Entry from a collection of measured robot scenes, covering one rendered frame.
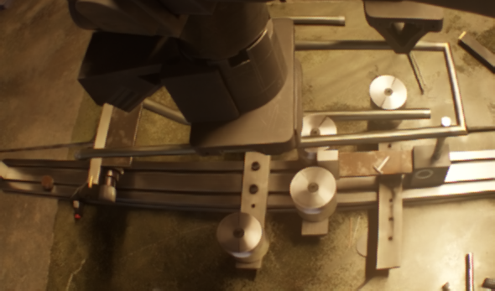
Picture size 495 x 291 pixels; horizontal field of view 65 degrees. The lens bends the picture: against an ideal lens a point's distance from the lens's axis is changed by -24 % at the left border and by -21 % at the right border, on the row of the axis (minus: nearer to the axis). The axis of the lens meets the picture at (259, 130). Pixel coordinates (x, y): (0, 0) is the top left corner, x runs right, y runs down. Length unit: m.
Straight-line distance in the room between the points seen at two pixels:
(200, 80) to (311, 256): 0.37
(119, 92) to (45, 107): 1.95
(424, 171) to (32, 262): 1.67
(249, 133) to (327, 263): 0.32
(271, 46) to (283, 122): 0.05
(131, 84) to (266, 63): 0.09
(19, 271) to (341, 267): 1.61
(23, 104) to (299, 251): 1.99
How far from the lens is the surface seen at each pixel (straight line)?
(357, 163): 0.55
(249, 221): 0.53
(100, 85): 0.32
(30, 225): 2.02
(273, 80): 0.30
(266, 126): 0.30
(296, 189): 0.53
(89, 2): 0.18
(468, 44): 0.76
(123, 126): 0.54
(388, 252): 0.55
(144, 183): 0.66
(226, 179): 0.62
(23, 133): 2.29
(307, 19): 0.77
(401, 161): 0.56
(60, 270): 0.73
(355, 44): 0.45
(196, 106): 0.30
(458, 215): 0.62
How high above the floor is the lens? 1.45
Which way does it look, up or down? 58 degrees down
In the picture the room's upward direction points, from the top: 22 degrees counter-clockwise
